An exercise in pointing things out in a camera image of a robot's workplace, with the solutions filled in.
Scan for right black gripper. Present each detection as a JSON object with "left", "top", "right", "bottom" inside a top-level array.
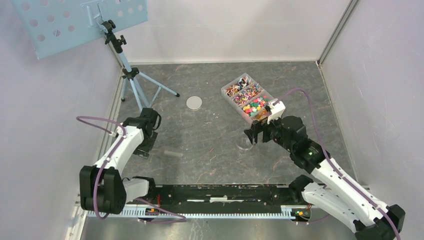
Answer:
[{"left": 243, "top": 111, "right": 294, "bottom": 153}]

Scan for small clear glass jar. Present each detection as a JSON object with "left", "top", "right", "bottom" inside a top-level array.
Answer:
[{"left": 235, "top": 135, "right": 254, "bottom": 151}]

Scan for clear plastic scoop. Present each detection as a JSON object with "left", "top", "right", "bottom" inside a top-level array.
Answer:
[{"left": 161, "top": 150, "right": 184, "bottom": 158}]

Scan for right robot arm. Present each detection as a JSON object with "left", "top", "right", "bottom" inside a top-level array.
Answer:
[{"left": 244, "top": 116, "right": 406, "bottom": 240}]

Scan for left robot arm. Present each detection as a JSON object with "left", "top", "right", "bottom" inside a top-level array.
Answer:
[{"left": 79, "top": 107, "right": 162, "bottom": 218}]

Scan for clear compartment candy box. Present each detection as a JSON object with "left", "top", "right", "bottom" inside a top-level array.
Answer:
[{"left": 220, "top": 73, "right": 276, "bottom": 125}]

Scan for silver round jar lid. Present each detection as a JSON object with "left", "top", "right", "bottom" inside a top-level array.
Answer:
[{"left": 186, "top": 96, "right": 203, "bottom": 111}]

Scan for light blue music stand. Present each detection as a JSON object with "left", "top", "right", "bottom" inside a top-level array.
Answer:
[{"left": 11, "top": 0, "right": 180, "bottom": 110}]

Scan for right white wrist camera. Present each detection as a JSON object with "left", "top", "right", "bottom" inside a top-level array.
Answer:
[{"left": 265, "top": 98, "right": 286, "bottom": 125}]

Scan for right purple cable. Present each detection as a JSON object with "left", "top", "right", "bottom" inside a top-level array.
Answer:
[{"left": 273, "top": 87, "right": 402, "bottom": 240}]

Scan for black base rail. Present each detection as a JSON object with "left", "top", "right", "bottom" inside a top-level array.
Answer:
[{"left": 134, "top": 184, "right": 312, "bottom": 223}]

